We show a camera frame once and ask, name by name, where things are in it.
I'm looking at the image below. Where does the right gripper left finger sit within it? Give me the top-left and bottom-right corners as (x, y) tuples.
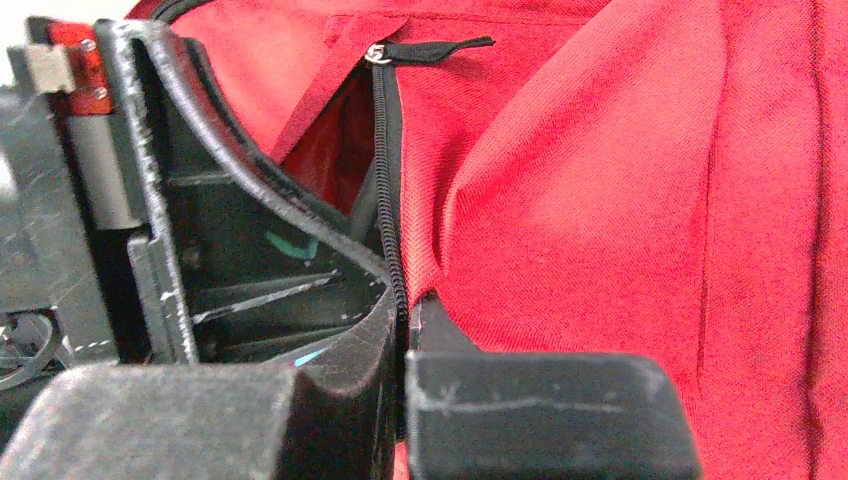
(1, 293), (396, 479)

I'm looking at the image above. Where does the red student backpack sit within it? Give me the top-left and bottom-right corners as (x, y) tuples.
(131, 1), (847, 479)

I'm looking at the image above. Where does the blue black highlighter marker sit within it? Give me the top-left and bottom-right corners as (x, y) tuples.
(292, 348), (325, 367)

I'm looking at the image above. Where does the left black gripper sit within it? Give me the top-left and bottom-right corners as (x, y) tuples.
(1, 16), (388, 393)

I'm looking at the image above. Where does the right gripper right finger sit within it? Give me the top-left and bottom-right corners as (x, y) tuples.
(405, 296), (703, 479)

